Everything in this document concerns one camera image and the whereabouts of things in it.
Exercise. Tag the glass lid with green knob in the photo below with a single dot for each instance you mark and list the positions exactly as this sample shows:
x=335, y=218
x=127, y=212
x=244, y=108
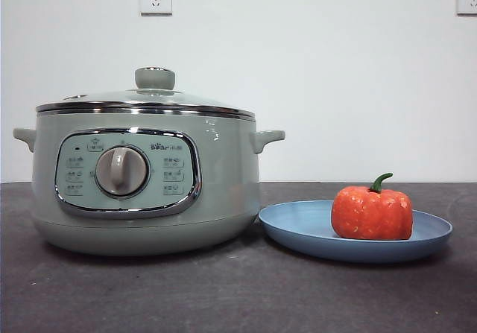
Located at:
x=154, y=79

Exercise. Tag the orange toy pumpkin green stem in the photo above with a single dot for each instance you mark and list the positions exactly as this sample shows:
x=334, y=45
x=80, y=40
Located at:
x=372, y=214

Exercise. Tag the pale green electric steamer pot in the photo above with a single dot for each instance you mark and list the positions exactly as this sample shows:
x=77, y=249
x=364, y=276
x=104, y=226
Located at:
x=223, y=184

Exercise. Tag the blue round plate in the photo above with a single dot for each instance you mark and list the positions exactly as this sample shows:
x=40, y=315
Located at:
x=298, y=225

